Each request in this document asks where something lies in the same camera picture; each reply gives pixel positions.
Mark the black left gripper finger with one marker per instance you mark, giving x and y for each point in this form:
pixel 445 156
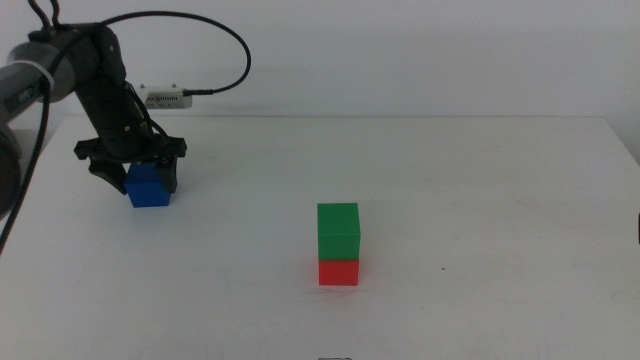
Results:
pixel 169 175
pixel 110 175

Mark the blue cube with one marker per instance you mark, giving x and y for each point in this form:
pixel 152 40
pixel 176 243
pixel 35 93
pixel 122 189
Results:
pixel 147 192

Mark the green cube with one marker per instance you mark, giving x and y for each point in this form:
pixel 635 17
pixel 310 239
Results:
pixel 339 231

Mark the red cube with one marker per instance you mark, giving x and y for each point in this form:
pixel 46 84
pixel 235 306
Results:
pixel 339 272

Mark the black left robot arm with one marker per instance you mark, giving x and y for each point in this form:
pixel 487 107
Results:
pixel 100 100

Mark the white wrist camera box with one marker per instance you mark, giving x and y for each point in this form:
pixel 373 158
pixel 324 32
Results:
pixel 167 97

